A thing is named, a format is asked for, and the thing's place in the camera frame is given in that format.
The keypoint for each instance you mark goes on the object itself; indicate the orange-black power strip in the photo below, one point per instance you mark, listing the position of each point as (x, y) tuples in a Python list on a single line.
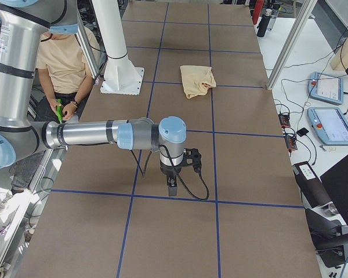
[(290, 141), (284, 120)]

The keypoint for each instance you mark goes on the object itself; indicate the black monitor right edge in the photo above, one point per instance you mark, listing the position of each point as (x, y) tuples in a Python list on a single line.
[(335, 182)]

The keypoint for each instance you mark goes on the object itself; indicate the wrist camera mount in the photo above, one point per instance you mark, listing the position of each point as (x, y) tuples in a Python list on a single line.
[(192, 157)]

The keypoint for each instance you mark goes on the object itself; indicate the clear water bottle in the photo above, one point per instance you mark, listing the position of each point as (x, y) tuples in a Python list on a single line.
[(274, 14)]

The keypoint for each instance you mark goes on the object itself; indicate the lower orange-black power strip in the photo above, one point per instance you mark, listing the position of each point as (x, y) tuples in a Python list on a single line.
[(290, 141)]

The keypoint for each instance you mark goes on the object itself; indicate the black machine at table edge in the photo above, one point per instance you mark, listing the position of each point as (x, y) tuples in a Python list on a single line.
[(329, 235)]

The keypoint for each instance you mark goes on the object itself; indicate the green handled tool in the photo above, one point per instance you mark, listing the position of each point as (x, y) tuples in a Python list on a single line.
[(59, 111)]

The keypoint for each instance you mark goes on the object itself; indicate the cream long-sleeve printed shirt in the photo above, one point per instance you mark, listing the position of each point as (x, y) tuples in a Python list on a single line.
[(197, 80)]

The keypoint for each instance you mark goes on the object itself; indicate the upper orange-black power strip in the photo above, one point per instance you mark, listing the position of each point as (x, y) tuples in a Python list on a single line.
[(284, 120)]

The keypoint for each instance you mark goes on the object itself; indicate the black water bottle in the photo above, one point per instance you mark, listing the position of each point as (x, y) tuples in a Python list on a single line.
[(263, 24)]

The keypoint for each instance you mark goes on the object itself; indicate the aluminium frame post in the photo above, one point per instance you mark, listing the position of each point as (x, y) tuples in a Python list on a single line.
[(292, 38)]

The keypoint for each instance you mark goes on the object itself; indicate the blue teach pendant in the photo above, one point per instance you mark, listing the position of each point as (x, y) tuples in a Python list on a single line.
[(325, 87), (329, 124)]

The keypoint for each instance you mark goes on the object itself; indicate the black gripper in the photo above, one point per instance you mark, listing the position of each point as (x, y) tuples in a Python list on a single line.
[(169, 171)]

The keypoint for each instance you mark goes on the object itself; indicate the person in beige shirt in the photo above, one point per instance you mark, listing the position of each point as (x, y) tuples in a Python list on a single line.
[(67, 81)]

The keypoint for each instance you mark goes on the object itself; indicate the upper blue teach pendant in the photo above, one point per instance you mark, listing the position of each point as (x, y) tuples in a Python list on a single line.
[(325, 87)]

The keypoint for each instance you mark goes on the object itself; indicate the small black square device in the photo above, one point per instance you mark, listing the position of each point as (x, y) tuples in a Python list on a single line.
[(302, 132)]

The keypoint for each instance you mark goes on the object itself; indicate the lower blue teach pendant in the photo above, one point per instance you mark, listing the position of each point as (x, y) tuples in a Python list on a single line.
[(329, 124)]

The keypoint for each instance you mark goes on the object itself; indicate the brown mat with blue grid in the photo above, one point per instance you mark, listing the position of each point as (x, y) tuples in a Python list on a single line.
[(242, 218)]

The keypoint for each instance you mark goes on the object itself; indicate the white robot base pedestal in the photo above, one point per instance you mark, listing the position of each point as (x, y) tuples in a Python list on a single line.
[(120, 75)]

